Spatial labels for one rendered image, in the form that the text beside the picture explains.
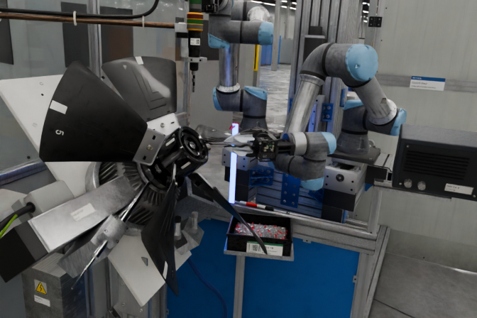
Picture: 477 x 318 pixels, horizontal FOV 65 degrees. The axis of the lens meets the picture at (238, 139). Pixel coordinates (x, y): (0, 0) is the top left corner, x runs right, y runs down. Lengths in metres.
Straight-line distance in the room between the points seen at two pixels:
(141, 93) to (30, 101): 0.29
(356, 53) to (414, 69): 1.49
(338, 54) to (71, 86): 0.83
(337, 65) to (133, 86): 0.65
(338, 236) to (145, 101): 0.83
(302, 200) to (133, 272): 0.99
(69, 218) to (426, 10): 2.40
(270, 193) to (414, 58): 1.39
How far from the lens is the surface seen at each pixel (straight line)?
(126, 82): 1.14
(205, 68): 5.49
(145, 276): 1.09
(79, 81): 0.88
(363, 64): 1.29
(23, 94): 1.17
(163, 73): 1.17
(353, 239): 1.45
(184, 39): 1.04
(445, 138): 1.30
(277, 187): 1.85
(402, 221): 3.00
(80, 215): 0.89
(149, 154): 0.98
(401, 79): 2.74
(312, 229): 1.45
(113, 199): 0.96
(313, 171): 1.25
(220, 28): 1.29
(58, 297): 1.25
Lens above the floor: 1.50
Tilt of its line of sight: 15 degrees down
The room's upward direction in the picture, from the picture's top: 3 degrees clockwise
